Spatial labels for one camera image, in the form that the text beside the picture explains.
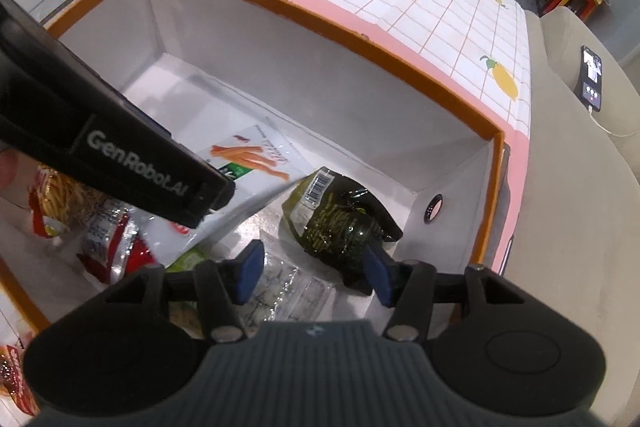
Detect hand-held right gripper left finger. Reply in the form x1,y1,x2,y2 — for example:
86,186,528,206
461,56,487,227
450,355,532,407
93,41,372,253
102,241,266,343

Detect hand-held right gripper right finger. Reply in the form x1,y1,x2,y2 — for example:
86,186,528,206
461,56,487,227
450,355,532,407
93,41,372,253
362,245,539,341

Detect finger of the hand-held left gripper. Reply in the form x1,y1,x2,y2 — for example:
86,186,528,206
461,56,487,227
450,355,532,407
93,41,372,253
187,174,236,228

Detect clear packet of white balls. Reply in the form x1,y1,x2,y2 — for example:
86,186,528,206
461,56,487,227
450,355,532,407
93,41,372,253
234,232,337,324

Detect white packet with orange sticks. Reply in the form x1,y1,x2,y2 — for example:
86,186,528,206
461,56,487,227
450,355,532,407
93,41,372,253
171,122,309,259

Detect light green snack packet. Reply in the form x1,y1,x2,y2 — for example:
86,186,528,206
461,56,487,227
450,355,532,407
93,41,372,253
165,245,224,276

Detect dark green snack packet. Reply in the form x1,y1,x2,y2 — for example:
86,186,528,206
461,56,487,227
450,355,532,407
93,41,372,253
281,166,404,296

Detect red yellow striped snack packet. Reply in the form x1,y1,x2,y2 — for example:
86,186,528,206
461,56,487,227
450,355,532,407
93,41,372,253
26,161,127,240

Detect orange cardboard box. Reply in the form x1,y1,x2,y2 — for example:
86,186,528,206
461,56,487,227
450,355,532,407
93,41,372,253
0,0,507,339

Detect person's left hand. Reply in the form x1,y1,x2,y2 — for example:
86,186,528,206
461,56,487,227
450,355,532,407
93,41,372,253
0,153,22,190

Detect beige sofa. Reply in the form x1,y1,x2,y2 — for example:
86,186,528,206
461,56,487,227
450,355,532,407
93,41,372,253
500,6,640,427

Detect small red snack packet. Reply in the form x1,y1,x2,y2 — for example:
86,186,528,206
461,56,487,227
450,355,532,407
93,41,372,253
0,342,40,414

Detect lemon print checked tablecloth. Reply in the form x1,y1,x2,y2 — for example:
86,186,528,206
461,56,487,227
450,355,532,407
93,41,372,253
0,0,532,414

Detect smartphone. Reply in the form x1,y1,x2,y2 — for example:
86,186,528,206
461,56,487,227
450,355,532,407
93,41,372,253
579,45,605,113

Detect white charging cable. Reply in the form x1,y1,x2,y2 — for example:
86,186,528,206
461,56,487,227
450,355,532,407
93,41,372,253
589,108,640,138

